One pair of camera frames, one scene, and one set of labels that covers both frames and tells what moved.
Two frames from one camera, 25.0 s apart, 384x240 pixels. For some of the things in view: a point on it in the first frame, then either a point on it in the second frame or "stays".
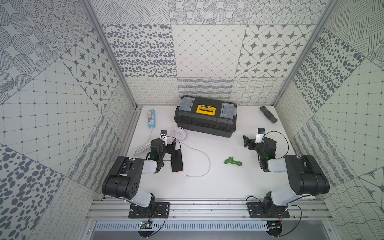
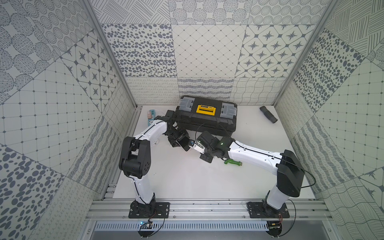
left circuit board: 146,226 stays
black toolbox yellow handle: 206,116 stays
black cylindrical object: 268,114 stays
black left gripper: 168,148 to 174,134
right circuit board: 274,225 stays
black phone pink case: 176,161 to 183,142
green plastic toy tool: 231,160 stays
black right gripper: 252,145 to 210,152
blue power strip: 151,116 stays
